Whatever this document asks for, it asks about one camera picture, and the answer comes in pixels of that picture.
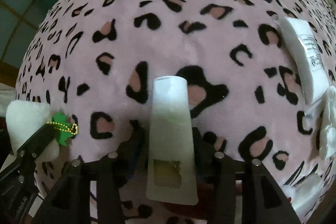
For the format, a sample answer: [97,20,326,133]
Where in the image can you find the white folded socks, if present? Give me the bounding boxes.
[305,85,335,160]

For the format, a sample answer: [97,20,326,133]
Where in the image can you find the white plush with green leaf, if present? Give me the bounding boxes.
[6,100,79,164]

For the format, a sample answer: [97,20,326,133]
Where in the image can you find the leopard print bedspread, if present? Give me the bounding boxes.
[14,0,336,224]

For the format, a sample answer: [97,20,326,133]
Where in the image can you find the white cosmetic tube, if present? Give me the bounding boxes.
[146,76,198,205]

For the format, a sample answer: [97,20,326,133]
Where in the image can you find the white packaged socks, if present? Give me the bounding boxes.
[277,17,329,105]

